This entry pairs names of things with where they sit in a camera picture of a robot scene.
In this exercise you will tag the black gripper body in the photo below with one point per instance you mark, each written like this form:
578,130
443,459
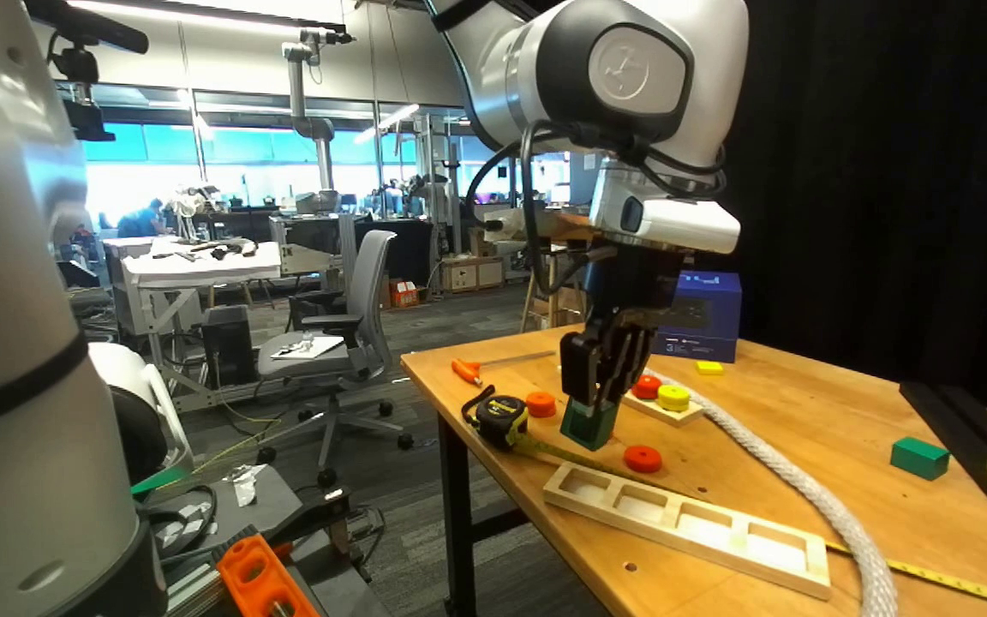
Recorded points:
635,290

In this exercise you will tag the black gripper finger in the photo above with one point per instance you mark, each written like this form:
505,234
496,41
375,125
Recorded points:
579,369
627,362

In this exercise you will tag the green square block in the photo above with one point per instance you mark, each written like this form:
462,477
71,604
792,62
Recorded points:
587,429

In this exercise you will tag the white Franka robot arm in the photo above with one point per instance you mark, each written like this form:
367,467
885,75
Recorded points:
631,68

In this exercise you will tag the grey background robot arm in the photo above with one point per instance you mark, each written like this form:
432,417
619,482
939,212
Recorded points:
309,125

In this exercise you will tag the white wooden peg board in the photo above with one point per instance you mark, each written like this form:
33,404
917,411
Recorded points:
684,411

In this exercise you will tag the orange block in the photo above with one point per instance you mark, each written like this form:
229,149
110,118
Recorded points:
467,370

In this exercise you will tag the wooden slotted board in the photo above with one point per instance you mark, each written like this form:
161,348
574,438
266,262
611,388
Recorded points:
686,530

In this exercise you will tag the green rectangular block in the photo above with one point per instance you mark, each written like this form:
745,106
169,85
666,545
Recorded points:
919,457

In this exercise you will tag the orange disc with hole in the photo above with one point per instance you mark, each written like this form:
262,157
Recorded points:
641,459
542,404

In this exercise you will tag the blue cardboard box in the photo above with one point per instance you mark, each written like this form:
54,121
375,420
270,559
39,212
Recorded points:
712,327

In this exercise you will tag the stacked cardboard boxes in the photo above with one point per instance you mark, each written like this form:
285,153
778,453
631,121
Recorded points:
470,275

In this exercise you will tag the black table leg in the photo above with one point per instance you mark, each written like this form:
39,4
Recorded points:
457,525

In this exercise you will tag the grey office chair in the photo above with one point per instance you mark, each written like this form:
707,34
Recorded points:
367,286

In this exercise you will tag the black curtain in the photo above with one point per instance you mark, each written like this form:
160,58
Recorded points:
891,173

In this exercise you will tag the black computer tower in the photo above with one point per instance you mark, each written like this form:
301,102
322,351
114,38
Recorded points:
229,343

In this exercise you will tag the orange plastic tool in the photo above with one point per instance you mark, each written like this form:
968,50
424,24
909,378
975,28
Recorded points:
250,582

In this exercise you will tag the white cluttered desk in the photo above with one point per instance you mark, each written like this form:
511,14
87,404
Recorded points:
195,268

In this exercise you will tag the wrist mounted camera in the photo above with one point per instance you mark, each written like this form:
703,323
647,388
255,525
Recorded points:
676,225

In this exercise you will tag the black camera on stand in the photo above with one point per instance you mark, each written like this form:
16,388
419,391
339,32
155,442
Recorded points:
103,32

